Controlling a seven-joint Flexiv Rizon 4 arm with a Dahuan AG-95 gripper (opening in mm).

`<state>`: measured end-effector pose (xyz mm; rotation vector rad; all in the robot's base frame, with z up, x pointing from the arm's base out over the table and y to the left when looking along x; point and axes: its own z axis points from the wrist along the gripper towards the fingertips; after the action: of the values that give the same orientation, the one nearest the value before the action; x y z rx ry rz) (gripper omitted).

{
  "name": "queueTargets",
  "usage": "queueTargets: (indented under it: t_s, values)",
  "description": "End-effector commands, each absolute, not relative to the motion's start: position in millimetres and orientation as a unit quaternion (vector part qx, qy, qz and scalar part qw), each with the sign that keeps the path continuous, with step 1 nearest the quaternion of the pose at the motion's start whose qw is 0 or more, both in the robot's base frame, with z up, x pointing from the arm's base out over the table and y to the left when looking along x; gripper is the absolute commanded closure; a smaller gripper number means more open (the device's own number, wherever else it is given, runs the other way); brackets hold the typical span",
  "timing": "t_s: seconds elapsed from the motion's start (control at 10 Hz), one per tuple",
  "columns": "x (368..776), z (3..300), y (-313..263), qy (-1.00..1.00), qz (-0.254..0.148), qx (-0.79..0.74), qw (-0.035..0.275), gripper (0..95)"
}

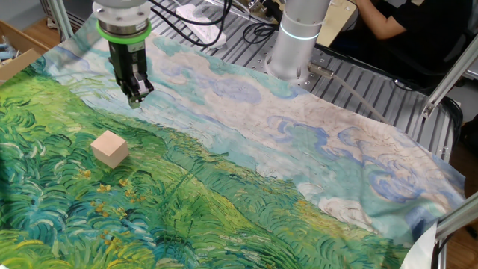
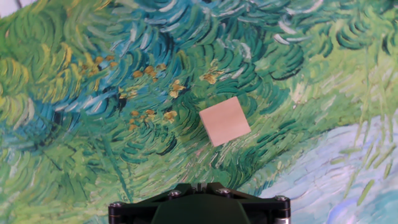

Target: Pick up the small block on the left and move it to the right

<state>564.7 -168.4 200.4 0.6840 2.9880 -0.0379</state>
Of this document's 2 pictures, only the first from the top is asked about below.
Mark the person in black shirt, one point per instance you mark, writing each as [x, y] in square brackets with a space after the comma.
[429, 33]

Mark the small wooden cube block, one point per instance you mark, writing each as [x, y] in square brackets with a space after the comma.
[110, 151]

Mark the person's bare forearm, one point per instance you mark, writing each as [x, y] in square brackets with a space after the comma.
[381, 22]

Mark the tan wooden board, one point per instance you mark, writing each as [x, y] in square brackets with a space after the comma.
[338, 22]

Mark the white power strip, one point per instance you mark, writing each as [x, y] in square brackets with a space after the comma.
[203, 30]

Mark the painted landscape print cloth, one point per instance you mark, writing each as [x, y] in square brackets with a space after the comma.
[261, 149]

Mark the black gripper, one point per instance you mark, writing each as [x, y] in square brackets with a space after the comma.
[127, 60]

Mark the brown cardboard box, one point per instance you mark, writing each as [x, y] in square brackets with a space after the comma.
[18, 65]

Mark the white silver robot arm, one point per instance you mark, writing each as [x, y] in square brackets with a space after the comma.
[298, 48]

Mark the aluminium frame post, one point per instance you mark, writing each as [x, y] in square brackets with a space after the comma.
[61, 18]
[459, 218]
[448, 80]

